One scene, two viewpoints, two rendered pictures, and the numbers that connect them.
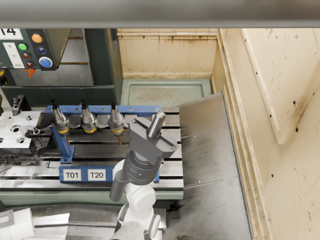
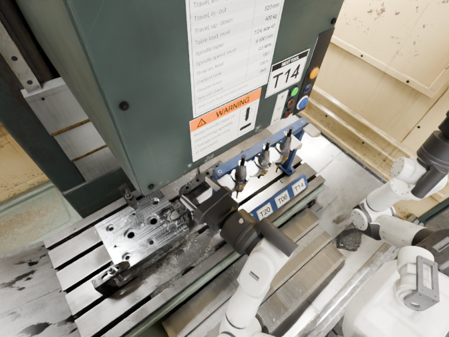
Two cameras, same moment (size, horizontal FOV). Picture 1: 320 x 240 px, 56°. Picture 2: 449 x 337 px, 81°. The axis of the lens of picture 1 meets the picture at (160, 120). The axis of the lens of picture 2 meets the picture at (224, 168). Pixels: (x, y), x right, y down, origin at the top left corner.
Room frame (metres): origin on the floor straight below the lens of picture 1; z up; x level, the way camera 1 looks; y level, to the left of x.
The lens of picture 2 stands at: (0.42, 0.79, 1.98)
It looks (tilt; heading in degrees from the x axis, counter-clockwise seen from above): 54 degrees down; 319
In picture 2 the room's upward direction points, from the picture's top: 4 degrees clockwise
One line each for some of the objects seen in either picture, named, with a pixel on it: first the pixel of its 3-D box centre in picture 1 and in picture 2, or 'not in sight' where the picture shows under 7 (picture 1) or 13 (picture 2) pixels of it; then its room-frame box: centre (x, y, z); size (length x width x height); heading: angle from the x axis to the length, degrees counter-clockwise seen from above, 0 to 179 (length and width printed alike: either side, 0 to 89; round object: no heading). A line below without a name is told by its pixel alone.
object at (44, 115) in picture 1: (46, 121); (228, 184); (0.79, 0.45, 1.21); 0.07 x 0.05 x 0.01; 0
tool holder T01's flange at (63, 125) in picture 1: (60, 121); (240, 176); (0.79, 0.39, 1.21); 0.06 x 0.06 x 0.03
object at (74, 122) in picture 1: (74, 121); (252, 169); (0.79, 0.34, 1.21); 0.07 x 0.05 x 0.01; 0
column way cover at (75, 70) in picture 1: (43, 49); (115, 122); (1.34, 0.62, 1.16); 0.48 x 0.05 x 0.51; 90
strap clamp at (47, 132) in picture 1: (40, 136); (185, 212); (0.90, 0.57, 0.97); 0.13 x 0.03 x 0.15; 90
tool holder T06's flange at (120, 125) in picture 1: (116, 121); (284, 148); (0.79, 0.17, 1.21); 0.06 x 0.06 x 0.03
